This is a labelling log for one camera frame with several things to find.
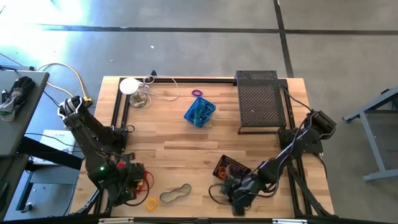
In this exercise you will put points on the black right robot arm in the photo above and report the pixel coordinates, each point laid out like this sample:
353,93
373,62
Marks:
289,152

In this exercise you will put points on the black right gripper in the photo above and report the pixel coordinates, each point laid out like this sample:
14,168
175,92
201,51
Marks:
242,194

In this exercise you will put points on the grey metal table frame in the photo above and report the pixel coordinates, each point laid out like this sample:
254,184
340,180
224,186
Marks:
373,149

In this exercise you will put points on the black side table beam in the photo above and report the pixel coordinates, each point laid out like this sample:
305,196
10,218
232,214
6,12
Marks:
49,152

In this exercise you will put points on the white flat box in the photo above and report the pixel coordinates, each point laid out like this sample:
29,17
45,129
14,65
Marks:
59,137

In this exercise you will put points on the black perforated metal shelf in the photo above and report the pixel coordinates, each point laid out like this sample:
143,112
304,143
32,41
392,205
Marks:
259,99

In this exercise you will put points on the grey side table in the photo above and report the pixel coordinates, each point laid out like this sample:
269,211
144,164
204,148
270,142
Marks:
12,137

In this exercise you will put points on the silver metal bracket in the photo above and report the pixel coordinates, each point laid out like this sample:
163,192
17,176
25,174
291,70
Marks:
115,221
289,221

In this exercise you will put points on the black grey work gloves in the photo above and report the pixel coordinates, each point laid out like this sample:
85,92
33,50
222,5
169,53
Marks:
18,93

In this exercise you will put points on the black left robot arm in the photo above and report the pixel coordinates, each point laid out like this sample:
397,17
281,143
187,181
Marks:
90,140

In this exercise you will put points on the white disc metal stand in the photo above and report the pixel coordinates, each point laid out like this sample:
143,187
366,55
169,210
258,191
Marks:
129,85

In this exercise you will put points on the blue plastic basket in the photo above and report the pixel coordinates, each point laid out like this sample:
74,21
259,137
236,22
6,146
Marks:
207,104

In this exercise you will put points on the black plastic basket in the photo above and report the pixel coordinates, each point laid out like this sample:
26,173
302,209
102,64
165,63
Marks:
230,161

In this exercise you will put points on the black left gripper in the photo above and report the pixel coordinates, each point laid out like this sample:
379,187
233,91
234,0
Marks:
127,183

